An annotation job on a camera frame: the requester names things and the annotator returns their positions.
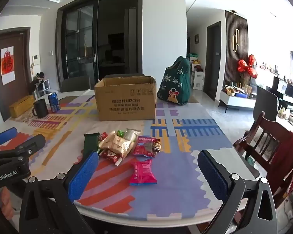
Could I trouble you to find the white low cabinet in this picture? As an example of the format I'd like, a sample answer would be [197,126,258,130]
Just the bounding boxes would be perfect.
[218,89,257,114]

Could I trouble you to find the red door poster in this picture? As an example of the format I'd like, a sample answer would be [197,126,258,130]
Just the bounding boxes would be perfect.
[0,46,16,86]

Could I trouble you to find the small white cabinet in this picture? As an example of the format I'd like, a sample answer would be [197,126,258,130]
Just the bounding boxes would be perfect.
[38,79,51,98]

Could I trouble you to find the dark green snack packet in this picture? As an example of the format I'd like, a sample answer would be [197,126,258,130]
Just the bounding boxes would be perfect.
[83,132,101,155]

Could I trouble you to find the beige snack packet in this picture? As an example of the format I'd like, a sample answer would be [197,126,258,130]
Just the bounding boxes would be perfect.
[109,138,136,159]
[99,132,124,150]

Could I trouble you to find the translucent white snack packet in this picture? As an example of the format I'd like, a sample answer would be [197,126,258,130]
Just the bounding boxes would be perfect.
[123,128,140,142]

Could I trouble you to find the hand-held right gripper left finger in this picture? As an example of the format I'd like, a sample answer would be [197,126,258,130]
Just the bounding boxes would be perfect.
[18,151,99,234]

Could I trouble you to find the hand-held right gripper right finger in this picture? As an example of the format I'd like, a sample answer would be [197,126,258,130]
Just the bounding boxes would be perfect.
[197,150,279,234]

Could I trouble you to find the person's left hand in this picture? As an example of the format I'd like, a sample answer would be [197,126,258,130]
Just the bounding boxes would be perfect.
[0,189,16,218]

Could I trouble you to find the red cloth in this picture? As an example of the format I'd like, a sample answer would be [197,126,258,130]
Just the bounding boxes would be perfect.
[266,132,293,208]

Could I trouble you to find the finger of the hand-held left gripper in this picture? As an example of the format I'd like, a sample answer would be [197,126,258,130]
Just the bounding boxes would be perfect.
[0,127,18,152]
[0,134,46,161]

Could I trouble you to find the grey dining chair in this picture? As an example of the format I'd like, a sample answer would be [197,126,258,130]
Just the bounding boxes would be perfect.
[61,75,91,93]
[104,73,146,79]

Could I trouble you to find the large pink snack packet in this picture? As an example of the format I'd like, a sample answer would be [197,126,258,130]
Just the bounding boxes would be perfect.
[132,136,159,158]

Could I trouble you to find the dark grey upholstered chair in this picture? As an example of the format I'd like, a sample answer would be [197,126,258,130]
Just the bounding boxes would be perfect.
[253,86,279,122]

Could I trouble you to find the reddish wooden chair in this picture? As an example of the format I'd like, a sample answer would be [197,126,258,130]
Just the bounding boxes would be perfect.
[233,111,293,209]

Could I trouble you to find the brown entrance door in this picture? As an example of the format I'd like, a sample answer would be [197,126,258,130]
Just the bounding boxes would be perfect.
[0,27,32,122]

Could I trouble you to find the green snowflake tote bag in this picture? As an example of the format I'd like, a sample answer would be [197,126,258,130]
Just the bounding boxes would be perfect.
[157,56,191,106]

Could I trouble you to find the black sliding glass door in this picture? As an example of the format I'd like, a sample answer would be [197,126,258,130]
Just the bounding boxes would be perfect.
[57,0,140,87]

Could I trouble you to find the small pink snack packet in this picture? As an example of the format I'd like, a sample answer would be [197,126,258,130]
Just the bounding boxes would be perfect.
[129,159,158,186]

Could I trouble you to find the colourful printed tablecloth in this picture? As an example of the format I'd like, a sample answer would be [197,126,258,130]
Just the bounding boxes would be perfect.
[0,90,235,221]

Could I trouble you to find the red foil bow balloon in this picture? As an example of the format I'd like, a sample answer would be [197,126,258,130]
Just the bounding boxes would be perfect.
[237,54,258,79]

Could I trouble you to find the yellow wooden box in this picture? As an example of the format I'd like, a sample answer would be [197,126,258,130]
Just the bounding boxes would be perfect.
[9,95,35,118]

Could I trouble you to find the black mug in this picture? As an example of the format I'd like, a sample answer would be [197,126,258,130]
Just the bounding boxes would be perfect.
[32,99,49,119]

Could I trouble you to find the blue soda can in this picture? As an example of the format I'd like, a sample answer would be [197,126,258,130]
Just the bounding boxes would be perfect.
[48,92,61,112]

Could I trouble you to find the white storage cart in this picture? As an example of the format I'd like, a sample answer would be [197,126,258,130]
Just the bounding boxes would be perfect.
[192,70,205,91]

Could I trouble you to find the red white snack packet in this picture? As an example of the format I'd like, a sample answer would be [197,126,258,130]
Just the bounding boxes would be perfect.
[99,149,124,167]

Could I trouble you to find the brown cardboard box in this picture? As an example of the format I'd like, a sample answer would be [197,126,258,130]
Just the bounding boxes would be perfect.
[94,76,157,122]

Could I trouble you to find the dark hallway door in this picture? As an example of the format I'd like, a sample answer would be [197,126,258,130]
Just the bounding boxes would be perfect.
[203,21,222,100]

